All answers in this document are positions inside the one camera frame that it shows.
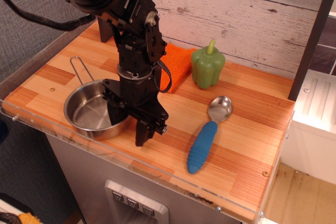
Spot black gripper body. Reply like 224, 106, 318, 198
102, 77, 169, 135

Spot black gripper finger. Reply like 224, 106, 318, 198
107, 103, 129, 125
135, 120, 155, 147

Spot steel pan with handle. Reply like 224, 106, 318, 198
64, 56, 132, 141

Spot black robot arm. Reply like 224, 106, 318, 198
67, 0, 169, 146

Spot orange cloth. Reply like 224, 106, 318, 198
161, 44, 196, 93

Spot green toy bell pepper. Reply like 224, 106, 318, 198
191, 39, 226, 89

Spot silver dispenser panel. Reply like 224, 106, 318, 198
104, 179, 170, 224

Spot yellow object bottom left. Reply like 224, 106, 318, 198
18, 212, 41, 224

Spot dark left post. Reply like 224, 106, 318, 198
98, 17, 118, 43

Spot dark post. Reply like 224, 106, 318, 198
98, 17, 118, 43
288, 0, 334, 101

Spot blue handled metal spoon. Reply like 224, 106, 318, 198
186, 95, 232, 174

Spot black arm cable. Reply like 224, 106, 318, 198
0, 0, 97, 32

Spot dark right post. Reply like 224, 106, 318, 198
288, 0, 334, 101

